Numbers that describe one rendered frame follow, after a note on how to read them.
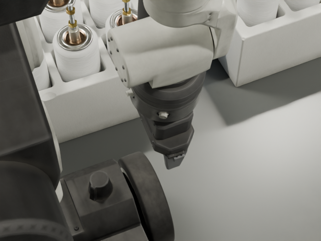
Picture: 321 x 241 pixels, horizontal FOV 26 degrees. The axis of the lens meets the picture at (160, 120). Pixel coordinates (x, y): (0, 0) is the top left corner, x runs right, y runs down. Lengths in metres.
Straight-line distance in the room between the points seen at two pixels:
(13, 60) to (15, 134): 0.05
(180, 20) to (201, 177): 0.94
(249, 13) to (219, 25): 0.92
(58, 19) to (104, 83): 0.17
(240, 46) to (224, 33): 0.89
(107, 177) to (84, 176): 0.06
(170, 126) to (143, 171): 0.50
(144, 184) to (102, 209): 0.10
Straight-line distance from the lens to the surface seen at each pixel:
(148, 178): 1.34
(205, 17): 0.67
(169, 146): 0.88
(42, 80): 1.49
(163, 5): 0.64
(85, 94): 1.51
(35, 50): 0.55
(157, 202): 1.33
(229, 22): 0.69
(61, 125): 1.58
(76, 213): 1.32
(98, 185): 1.28
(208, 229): 1.51
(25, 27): 0.54
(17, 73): 0.43
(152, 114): 0.82
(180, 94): 0.78
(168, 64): 0.72
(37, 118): 0.44
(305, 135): 1.66
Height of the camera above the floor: 1.36
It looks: 55 degrees down
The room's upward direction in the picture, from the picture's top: straight up
